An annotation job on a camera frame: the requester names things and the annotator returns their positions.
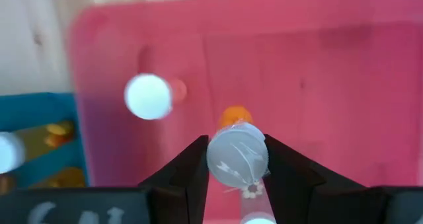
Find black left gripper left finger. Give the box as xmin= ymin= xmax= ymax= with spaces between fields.
xmin=137 ymin=134 xmax=210 ymax=224

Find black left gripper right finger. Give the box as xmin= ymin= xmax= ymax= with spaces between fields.
xmin=263 ymin=133 xmax=387 ymax=224

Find amber medicine bottle white cap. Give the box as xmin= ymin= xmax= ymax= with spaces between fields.
xmin=0 ymin=120 xmax=76 ymax=174
xmin=124 ymin=72 xmax=188 ymax=121
xmin=205 ymin=104 xmax=270 ymax=190

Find clear medicine bottle white pills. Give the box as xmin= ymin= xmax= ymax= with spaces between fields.
xmin=239 ymin=181 xmax=278 ymax=224

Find translucent pink plastic bin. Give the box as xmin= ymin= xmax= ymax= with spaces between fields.
xmin=67 ymin=0 xmax=423 ymax=224

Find blue plastic bin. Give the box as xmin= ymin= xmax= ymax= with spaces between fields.
xmin=0 ymin=91 xmax=89 ymax=190

